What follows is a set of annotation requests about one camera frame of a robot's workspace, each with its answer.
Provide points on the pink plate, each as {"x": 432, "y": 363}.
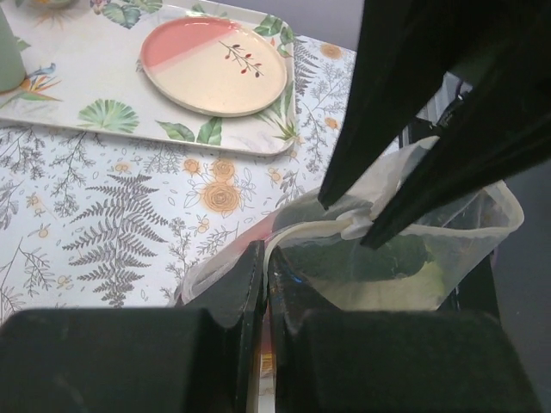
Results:
{"x": 213, "y": 66}

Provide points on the floral serving tray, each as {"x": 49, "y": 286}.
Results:
{"x": 84, "y": 72}

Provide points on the dark green avocado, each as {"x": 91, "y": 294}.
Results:
{"x": 333, "y": 258}

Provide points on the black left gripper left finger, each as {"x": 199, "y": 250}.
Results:
{"x": 200, "y": 357}

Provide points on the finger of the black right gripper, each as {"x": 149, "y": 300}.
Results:
{"x": 405, "y": 50}
{"x": 502, "y": 128}

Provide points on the floral tablecloth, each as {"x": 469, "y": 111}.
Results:
{"x": 89, "y": 220}

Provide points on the clear zip top bag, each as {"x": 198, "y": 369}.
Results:
{"x": 459, "y": 236}

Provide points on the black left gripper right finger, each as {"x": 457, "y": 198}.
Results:
{"x": 330, "y": 360}

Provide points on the green cup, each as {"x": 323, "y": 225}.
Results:
{"x": 12, "y": 70}

